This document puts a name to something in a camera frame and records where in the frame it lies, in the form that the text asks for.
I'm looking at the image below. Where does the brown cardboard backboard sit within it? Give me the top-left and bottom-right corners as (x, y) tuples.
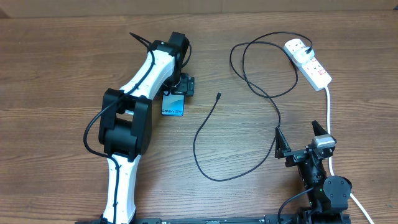
(1, 0), (397, 19)

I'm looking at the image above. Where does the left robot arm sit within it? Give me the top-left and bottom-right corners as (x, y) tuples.
(98, 32), (195, 223)

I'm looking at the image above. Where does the white power strip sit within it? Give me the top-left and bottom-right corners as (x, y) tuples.
(284, 39), (332, 91)

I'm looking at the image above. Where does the white charger plug adapter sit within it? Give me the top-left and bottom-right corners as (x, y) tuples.
(293, 47), (315, 65)

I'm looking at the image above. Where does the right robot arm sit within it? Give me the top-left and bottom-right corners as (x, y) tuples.
(275, 120), (352, 223)

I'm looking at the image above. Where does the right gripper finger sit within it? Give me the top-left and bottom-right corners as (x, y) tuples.
(275, 127), (291, 159)
(312, 120), (328, 136)

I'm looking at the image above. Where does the Samsung Galaxy smartphone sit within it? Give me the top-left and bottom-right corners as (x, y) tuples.
(161, 94), (185, 116)

